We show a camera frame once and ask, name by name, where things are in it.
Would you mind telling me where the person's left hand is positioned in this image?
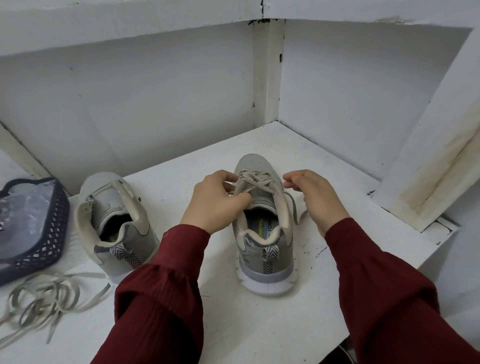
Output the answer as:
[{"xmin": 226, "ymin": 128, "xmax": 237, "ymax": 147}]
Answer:
[{"xmin": 180, "ymin": 170, "xmax": 253, "ymax": 235}]

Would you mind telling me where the person's right hand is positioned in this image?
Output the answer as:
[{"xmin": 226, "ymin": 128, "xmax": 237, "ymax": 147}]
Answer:
[{"xmin": 282, "ymin": 168, "xmax": 351, "ymax": 238}]

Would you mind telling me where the grey shoelace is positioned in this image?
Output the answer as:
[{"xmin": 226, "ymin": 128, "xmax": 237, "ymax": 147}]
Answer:
[
  {"xmin": 223, "ymin": 171, "xmax": 310, "ymax": 226},
  {"xmin": 0, "ymin": 270, "xmax": 112, "ymax": 350}
]

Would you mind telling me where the grey mesh shoe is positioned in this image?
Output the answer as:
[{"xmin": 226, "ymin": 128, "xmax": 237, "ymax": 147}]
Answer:
[
  {"xmin": 75, "ymin": 171, "xmax": 161, "ymax": 285},
  {"xmin": 231, "ymin": 153, "xmax": 300, "ymax": 297}
]

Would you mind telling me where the clear plastic bag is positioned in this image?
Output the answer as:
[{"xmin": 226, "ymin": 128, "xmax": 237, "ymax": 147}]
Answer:
[{"xmin": 0, "ymin": 182, "xmax": 60, "ymax": 264}]

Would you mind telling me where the person's right forearm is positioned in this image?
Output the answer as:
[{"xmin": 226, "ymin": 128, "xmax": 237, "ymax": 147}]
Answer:
[{"xmin": 324, "ymin": 216, "xmax": 480, "ymax": 364}]

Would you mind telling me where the person's left forearm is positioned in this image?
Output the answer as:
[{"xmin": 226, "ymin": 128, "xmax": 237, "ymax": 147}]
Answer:
[{"xmin": 90, "ymin": 223, "xmax": 212, "ymax": 364}]

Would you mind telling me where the dark plastic lattice basket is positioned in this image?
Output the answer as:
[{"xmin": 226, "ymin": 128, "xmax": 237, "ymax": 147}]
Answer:
[{"xmin": 0, "ymin": 177, "xmax": 71, "ymax": 287}]

